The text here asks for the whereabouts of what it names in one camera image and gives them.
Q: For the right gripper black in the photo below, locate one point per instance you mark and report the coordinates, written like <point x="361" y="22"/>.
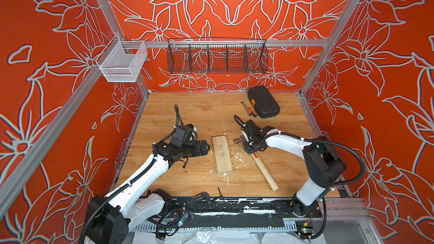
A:
<point x="247" y="139"/>

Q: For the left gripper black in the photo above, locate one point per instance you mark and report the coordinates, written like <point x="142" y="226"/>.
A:
<point x="198" y="151"/>

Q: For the light wooden block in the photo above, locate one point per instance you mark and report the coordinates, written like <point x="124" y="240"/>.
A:
<point x="222" y="156"/>

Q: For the wooden handle claw hammer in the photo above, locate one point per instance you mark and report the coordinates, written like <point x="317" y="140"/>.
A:
<point x="258" y="161"/>

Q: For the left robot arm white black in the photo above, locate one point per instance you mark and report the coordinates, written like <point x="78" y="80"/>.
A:
<point x="109" y="219"/>

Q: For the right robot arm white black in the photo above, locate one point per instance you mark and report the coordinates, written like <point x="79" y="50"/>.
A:
<point x="323" y="162"/>

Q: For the orange black screwdriver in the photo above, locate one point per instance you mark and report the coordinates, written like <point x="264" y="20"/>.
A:
<point x="253" y="112"/>

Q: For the silver ratchet wrench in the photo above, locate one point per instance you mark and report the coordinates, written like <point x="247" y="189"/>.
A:
<point x="247" y="109"/>

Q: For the black plastic tool case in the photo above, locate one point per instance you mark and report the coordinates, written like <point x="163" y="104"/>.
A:
<point x="263" y="102"/>

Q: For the white mesh basket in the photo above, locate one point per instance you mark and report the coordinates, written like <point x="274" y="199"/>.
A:
<point x="122" y="61"/>

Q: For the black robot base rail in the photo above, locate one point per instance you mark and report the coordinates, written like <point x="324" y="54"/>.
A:
<point x="205" y="204"/>

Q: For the black wire basket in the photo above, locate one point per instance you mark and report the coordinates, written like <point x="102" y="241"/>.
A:
<point x="215" y="55"/>

